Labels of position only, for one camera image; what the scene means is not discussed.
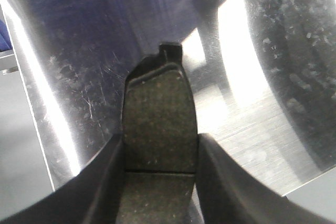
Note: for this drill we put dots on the grey brake pad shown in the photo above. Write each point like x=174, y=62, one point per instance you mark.
x=160, y=140

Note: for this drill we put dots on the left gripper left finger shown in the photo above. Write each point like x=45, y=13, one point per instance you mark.
x=93, y=196

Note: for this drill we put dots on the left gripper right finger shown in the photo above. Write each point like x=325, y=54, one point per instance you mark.
x=229, y=194

